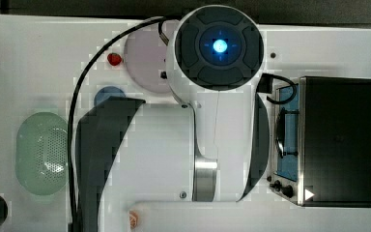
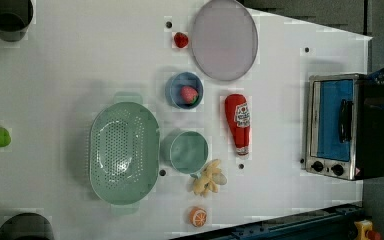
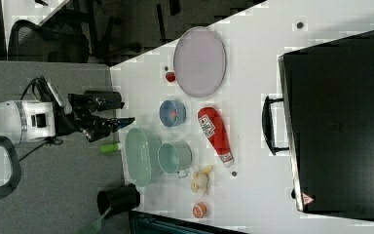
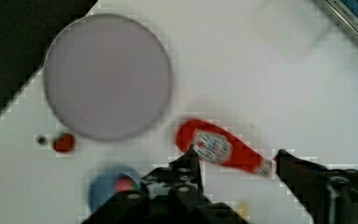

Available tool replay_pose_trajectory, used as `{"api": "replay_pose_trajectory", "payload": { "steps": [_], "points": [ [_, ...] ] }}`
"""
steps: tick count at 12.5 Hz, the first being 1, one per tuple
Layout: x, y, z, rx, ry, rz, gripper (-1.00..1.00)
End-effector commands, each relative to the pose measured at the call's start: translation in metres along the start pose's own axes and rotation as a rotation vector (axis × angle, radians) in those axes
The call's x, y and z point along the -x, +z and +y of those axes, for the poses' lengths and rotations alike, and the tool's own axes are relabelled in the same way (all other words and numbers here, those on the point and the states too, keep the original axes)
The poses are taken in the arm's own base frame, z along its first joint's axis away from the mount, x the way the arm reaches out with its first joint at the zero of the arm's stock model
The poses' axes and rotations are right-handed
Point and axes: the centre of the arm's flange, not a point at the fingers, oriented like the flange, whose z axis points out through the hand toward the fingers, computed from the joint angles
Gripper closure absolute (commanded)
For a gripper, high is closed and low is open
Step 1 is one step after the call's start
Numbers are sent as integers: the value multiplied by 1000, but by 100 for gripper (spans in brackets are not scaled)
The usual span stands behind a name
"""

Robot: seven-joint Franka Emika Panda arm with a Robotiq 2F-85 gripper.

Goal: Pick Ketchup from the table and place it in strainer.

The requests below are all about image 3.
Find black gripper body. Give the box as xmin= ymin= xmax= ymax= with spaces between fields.
xmin=56 ymin=94 xmax=93 ymax=137

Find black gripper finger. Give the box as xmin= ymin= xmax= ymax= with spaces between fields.
xmin=77 ymin=94 xmax=124 ymax=112
xmin=81 ymin=117 xmax=135 ymax=142

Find red plush ketchup bottle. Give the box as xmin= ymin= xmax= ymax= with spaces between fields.
xmin=198 ymin=107 xmax=234 ymax=168

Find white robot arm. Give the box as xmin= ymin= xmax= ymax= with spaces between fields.
xmin=0 ymin=91 xmax=134 ymax=200

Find green plastic strainer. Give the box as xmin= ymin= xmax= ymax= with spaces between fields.
xmin=125 ymin=128 xmax=162 ymax=188

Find green toy fruit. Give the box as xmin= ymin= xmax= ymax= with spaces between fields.
xmin=98 ymin=143 xmax=122 ymax=154

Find blue bowl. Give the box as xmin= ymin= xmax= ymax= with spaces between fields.
xmin=159 ymin=100 xmax=186 ymax=128

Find strawberry in blue bowl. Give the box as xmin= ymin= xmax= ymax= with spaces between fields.
xmin=170 ymin=110 xmax=177 ymax=120

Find red strawberry on table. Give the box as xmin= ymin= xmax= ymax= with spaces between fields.
xmin=166 ymin=72 xmax=175 ymax=82

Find green mug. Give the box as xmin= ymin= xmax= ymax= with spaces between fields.
xmin=158 ymin=140 xmax=192 ymax=178

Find black office chair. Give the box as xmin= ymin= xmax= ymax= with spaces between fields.
xmin=7 ymin=19 xmax=90 ymax=63

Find lavender round plate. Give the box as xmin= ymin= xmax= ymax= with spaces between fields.
xmin=173 ymin=26 xmax=226 ymax=98

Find peeled toy banana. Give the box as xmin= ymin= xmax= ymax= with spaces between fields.
xmin=191 ymin=165 xmax=213 ymax=195

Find orange slice toy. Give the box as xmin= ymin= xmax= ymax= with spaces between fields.
xmin=192 ymin=202 xmax=206 ymax=218

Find black oven box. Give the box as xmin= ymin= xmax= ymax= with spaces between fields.
xmin=279 ymin=30 xmax=374 ymax=221

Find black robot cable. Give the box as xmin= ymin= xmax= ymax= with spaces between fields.
xmin=19 ymin=76 xmax=64 ymax=163

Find black cylinder post lower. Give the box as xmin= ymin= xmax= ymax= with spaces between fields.
xmin=96 ymin=183 xmax=140 ymax=217

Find blue metal frame rail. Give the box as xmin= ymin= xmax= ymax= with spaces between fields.
xmin=129 ymin=211 xmax=245 ymax=234

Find black oven door handle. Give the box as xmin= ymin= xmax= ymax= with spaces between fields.
xmin=262 ymin=97 xmax=289 ymax=155

